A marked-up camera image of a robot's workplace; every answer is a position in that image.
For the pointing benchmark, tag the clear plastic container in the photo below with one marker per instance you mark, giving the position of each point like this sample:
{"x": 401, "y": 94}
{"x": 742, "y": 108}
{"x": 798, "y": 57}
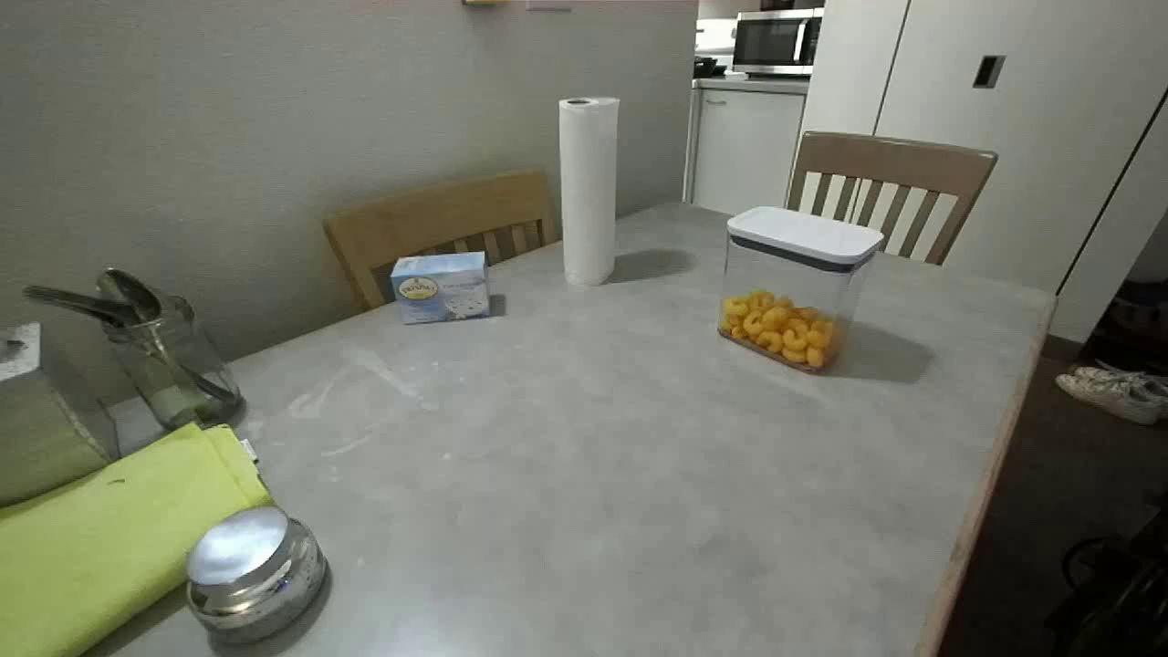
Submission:
{"x": 798, "y": 278}

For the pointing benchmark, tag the white container lid with button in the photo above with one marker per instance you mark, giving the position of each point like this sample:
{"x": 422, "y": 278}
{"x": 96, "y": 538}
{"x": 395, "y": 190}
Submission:
{"x": 804, "y": 234}

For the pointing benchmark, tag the white paper towel roll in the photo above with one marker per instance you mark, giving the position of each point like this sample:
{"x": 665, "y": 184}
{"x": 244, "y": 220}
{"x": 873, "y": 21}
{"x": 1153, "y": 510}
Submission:
{"x": 588, "y": 194}

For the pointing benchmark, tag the light blue cardboard box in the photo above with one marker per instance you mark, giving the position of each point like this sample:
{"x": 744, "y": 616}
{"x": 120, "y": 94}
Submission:
{"x": 438, "y": 286}

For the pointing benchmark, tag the wooden chair with solid backrest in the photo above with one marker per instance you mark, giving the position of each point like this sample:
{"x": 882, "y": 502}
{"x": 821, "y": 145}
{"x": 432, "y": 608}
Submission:
{"x": 426, "y": 223}

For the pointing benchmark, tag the orange snack pieces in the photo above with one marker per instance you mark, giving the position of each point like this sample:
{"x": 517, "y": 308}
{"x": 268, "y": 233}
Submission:
{"x": 780, "y": 330}

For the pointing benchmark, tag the white kitchen cabinet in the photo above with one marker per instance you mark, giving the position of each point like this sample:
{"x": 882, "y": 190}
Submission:
{"x": 744, "y": 149}

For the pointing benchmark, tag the microwave oven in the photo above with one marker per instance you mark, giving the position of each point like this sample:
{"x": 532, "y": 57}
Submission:
{"x": 775, "y": 41}

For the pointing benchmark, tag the wooden chair with slatted backrest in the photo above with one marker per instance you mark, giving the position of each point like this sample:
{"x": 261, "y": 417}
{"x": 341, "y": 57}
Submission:
{"x": 894, "y": 157}

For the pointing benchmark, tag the round silver metal tin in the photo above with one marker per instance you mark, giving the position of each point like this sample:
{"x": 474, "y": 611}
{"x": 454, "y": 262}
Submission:
{"x": 254, "y": 571}

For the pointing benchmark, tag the glass utensil jar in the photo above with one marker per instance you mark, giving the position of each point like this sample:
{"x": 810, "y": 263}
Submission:
{"x": 176, "y": 368}

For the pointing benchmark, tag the metal kitchen utensils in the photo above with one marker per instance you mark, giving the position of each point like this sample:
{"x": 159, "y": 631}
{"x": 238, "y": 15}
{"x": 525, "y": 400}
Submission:
{"x": 113, "y": 299}

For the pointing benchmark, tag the lime green cloth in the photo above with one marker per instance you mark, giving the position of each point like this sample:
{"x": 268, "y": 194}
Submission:
{"x": 96, "y": 536}

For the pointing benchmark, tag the white shoes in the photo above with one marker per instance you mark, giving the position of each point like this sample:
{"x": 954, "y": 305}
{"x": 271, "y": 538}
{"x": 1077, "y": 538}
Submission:
{"x": 1116, "y": 394}

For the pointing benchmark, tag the dark wheeled object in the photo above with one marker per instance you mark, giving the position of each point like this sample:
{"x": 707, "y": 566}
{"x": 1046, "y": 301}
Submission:
{"x": 1125, "y": 591}

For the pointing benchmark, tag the black wall switch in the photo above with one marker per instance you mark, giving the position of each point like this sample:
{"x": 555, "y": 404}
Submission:
{"x": 990, "y": 72}

